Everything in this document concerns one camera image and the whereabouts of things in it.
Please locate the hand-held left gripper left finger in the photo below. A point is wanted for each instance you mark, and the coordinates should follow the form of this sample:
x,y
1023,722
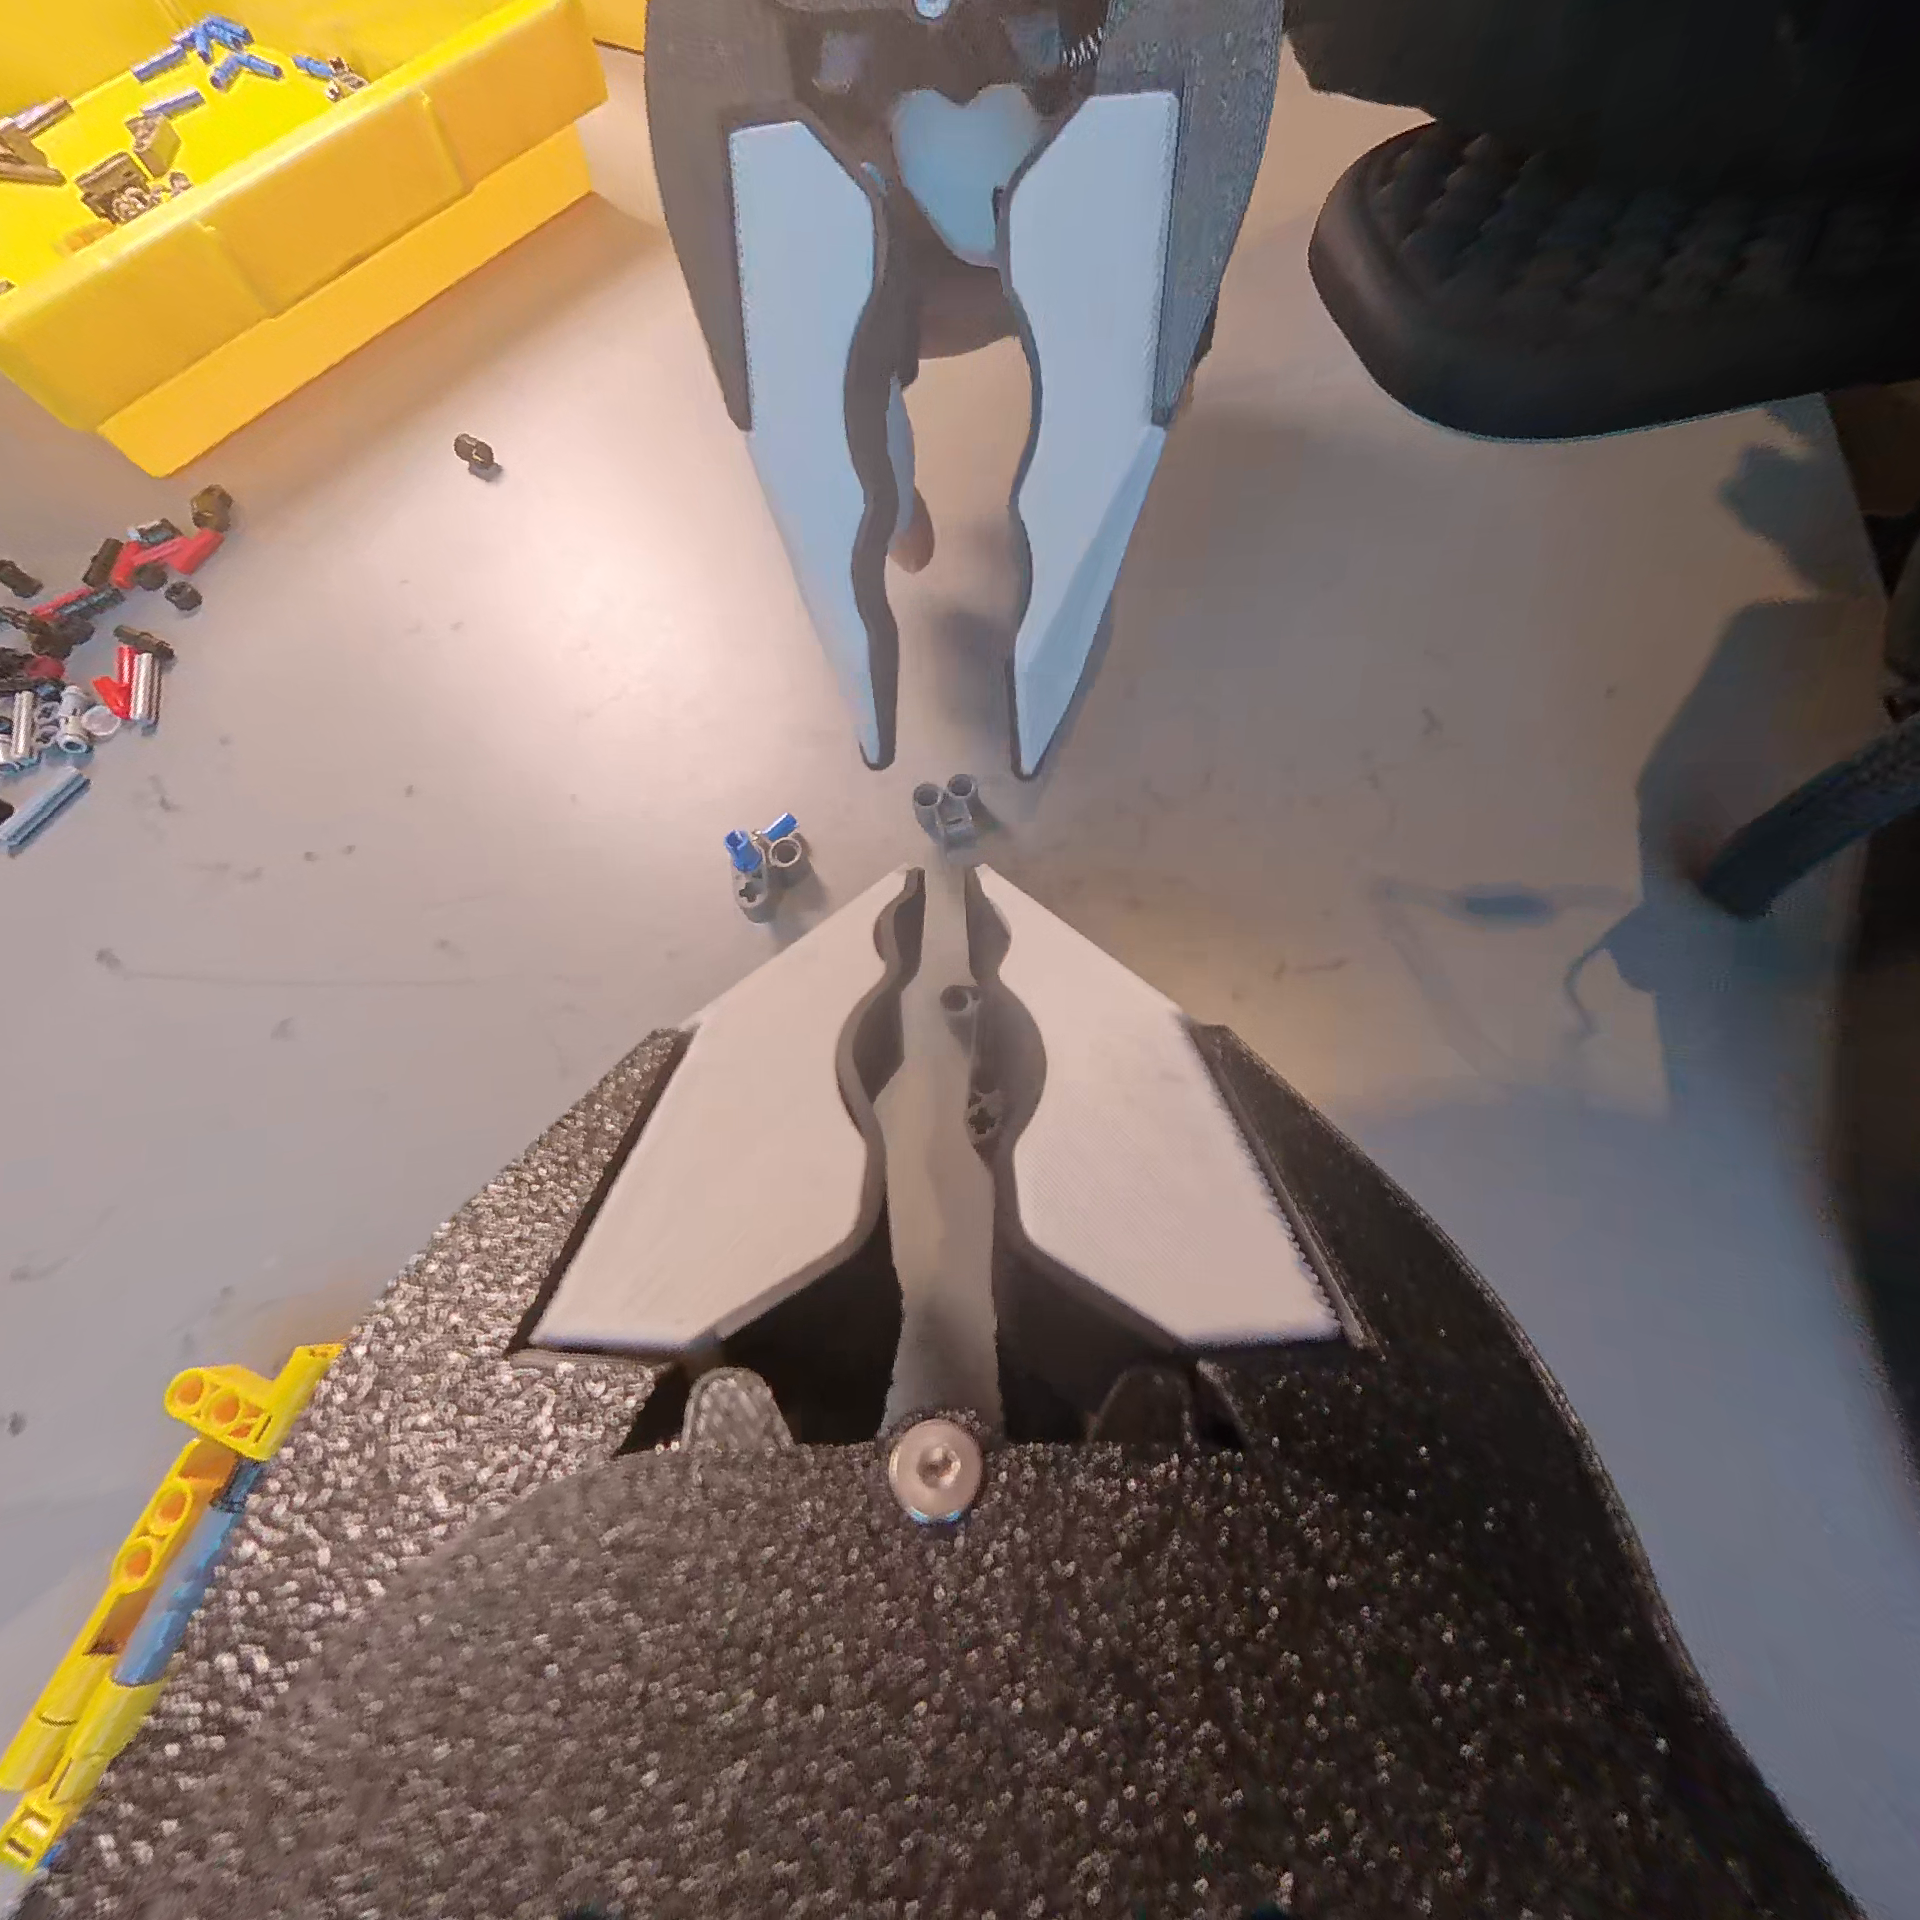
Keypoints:
x,y
735,1185

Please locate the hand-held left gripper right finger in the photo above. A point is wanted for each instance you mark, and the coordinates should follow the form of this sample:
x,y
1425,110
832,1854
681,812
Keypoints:
x,y
1155,1185

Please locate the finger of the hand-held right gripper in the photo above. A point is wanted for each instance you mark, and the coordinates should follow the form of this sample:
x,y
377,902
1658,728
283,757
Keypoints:
x,y
796,376
1103,376

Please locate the dark grey l-shaped beam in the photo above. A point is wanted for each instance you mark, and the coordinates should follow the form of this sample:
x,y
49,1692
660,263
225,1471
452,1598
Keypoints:
x,y
979,1110

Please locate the small blue grey brick assembly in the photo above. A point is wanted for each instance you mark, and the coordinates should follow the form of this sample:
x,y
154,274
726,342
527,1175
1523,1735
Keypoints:
x,y
763,870

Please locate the grey double-hole connector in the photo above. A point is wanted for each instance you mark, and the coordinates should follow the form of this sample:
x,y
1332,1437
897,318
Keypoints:
x,y
954,810

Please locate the small black peg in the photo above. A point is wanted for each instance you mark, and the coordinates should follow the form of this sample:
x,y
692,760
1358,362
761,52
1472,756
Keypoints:
x,y
476,453

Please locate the group of blue pegs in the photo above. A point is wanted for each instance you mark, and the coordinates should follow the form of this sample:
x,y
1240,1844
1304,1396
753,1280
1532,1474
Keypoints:
x,y
225,53

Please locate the group of grey brick pieces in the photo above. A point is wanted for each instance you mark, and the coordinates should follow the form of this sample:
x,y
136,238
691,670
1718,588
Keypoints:
x,y
120,173

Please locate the pile of black red pegs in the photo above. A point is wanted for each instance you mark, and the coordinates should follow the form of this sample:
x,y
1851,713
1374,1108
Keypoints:
x,y
136,562

